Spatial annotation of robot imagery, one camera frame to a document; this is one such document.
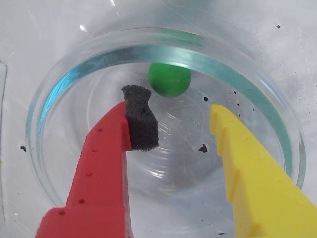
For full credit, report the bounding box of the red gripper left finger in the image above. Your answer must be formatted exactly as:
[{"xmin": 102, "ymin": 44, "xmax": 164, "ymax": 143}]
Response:
[{"xmin": 34, "ymin": 85, "xmax": 159, "ymax": 238}]

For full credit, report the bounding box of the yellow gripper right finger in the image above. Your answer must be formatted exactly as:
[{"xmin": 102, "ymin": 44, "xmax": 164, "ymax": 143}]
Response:
[{"xmin": 209, "ymin": 104, "xmax": 317, "ymax": 238}]

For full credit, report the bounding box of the green candy pill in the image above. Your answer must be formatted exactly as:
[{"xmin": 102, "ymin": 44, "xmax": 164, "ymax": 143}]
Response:
[{"xmin": 148, "ymin": 62, "xmax": 192, "ymax": 97}]

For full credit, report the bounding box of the clear glass bowl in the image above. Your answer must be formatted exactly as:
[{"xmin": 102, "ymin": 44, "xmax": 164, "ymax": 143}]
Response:
[{"xmin": 26, "ymin": 26, "xmax": 307, "ymax": 238}]

